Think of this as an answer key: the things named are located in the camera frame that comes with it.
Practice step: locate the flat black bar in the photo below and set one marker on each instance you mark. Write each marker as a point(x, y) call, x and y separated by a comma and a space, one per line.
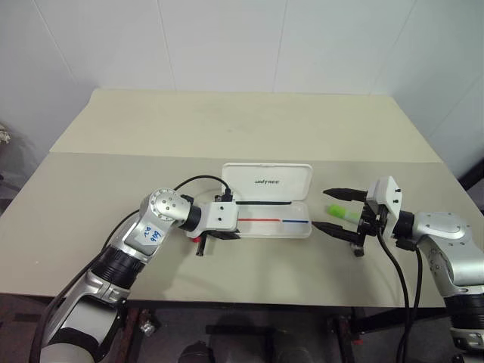
point(242, 329)

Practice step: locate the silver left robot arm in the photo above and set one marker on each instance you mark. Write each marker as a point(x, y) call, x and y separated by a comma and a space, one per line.
point(166, 206)

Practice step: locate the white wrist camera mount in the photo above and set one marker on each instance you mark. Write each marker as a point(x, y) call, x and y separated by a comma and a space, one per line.
point(389, 193)
point(221, 215)

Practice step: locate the white pencil case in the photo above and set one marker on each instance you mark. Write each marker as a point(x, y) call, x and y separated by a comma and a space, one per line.
point(264, 193)

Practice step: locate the small metal fitting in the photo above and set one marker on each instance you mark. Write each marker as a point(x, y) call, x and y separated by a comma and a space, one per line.
point(146, 327)

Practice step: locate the green marker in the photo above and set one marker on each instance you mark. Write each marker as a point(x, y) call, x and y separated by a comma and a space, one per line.
point(336, 210)

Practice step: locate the rusty red table leg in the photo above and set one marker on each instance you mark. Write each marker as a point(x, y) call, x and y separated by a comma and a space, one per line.
point(132, 329)
point(340, 336)

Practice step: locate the thin red pen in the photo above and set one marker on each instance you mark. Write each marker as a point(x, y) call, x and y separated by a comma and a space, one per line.
point(259, 219)

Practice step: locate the dark rounded shape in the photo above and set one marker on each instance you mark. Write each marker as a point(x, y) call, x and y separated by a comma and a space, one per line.
point(196, 353)

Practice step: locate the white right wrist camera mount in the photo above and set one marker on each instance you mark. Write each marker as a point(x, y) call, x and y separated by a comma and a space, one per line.
point(389, 193)

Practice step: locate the thin black pen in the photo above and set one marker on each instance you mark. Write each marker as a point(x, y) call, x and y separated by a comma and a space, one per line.
point(264, 203)

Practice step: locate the black table frame bar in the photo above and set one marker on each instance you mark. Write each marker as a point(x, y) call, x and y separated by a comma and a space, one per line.
point(385, 319)

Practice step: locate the thin blue pen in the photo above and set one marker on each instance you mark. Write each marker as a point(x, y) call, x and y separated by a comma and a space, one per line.
point(295, 221)

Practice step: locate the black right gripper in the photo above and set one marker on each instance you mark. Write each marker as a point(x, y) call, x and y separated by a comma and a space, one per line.
point(372, 225)

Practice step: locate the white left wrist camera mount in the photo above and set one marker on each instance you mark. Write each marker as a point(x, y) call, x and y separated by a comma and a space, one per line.
point(221, 215)

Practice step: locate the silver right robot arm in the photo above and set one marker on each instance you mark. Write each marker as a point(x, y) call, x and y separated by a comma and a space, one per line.
point(442, 227)

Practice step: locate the pale crumpled clutter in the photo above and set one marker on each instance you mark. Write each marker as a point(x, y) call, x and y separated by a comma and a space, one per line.
point(4, 134)

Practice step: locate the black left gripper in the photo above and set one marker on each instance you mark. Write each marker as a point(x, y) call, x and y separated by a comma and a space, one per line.
point(209, 234)

